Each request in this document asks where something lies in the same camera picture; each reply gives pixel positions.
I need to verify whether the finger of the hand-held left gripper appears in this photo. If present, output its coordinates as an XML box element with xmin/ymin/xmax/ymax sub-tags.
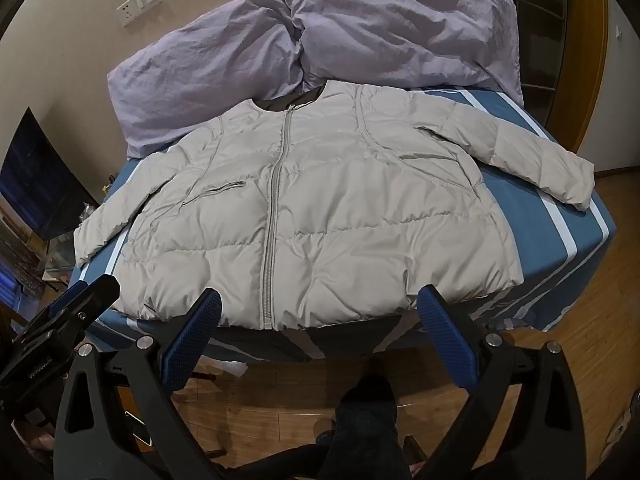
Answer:
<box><xmin>19</xmin><ymin>274</ymin><xmax>122</xmax><ymax>348</ymax></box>

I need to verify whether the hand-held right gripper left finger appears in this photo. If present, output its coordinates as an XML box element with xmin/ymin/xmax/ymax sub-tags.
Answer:
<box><xmin>52</xmin><ymin>287</ymin><xmax>224</xmax><ymax>480</ymax></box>

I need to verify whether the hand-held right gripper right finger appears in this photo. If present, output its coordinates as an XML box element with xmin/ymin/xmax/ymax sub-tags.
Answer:
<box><xmin>416</xmin><ymin>284</ymin><xmax>609</xmax><ymax>480</ymax></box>

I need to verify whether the cream puffer jacket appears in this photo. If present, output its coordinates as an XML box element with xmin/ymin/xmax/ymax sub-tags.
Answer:
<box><xmin>73</xmin><ymin>80</ymin><xmax>596</xmax><ymax>333</ymax></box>

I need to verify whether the glass television cabinet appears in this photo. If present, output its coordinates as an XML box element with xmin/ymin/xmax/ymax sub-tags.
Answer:
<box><xmin>0</xmin><ymin>230</ymin><xmax>83</xmax><ymax>288</ymax></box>

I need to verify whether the bed with blue striped sheet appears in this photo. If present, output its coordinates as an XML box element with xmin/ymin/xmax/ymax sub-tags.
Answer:
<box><xmin>67</xmin><ymin>82</ymin><xmax>617</xmax><ymax>363</ymax></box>

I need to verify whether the person's dark trouser leg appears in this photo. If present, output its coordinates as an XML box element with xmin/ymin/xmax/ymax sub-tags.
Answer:
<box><xmin>280</xmin><ymin>375</ymin><xmax>426</xmax><ymax>480</ymax></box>

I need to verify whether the black flat screen television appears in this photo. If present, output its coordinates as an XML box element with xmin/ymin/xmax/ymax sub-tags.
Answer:
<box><xmin>0</xmin><ymin>107</ymin><xmax>93</xmax><ymax>241</ymax></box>

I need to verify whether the lavender grey garment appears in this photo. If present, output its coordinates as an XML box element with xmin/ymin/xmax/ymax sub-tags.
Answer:
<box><xmin>106</xmin><ymin>0</ymin><xmax>524</xmax><ymax>159</ymax></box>

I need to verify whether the white wall socket panel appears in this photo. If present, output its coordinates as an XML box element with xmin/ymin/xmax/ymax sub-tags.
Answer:
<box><xmin>116</xmin><ymin>0</ymin><xmax>162</xmax><ymax>27</ymax></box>

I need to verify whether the wooden door frame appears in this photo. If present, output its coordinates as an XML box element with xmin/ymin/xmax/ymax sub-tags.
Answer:
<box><xmin>459</xmin><ymin>0</ymin><xmax>610</xmax><ymax>156</ymax></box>

